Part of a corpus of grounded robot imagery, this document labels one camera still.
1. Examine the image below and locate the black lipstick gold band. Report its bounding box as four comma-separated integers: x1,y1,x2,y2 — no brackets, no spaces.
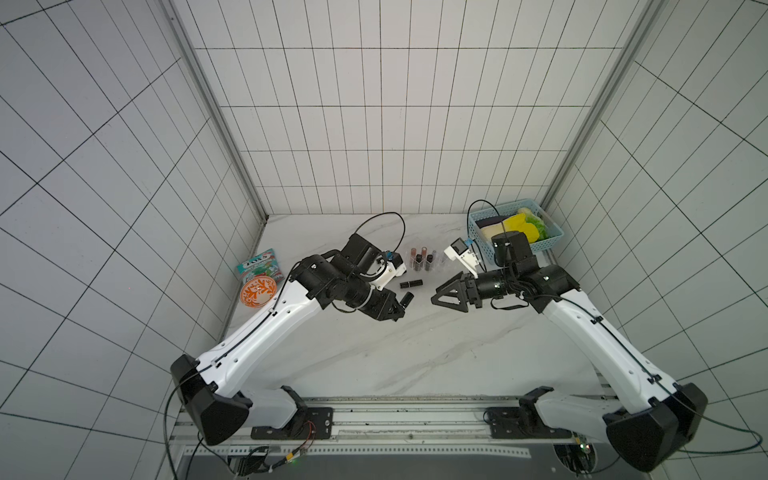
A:
399,279,424,289

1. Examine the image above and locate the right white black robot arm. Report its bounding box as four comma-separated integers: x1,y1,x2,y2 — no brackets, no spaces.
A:
431,232,708,472

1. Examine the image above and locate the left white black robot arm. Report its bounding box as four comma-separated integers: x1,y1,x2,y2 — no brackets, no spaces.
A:
171,233,413,446

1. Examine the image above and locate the clear acrylic lipstick organizer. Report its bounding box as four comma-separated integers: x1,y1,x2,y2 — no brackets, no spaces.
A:
406,242,454,273

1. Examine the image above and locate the light blue plastic basket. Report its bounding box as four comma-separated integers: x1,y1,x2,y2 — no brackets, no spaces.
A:
467,199,564,267

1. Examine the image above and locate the yellow toy napa cabbage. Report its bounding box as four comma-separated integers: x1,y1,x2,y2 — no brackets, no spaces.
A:
476,214,538,244

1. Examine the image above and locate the green toy vegetable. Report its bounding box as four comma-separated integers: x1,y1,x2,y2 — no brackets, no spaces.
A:
518,207,549,241

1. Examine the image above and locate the green snack packet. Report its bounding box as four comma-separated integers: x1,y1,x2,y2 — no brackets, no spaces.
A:
237,249,284,284

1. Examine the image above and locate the orange white patterned bowl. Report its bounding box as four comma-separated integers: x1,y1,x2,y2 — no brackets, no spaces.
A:
239,275,278,309

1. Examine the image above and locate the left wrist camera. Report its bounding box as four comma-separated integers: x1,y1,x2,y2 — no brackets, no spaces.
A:
372,252,407,290

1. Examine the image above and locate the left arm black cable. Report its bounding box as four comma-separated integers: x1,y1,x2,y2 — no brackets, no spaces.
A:
161,211,408,480

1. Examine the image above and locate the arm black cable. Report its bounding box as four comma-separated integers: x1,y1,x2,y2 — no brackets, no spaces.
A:
466,199,764,475
161,211,408,480

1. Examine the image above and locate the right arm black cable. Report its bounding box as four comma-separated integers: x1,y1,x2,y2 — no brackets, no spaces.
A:
466,199,764,475

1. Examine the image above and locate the aluminium mounting rail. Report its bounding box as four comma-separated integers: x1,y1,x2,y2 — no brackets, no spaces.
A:
171,396,608,458

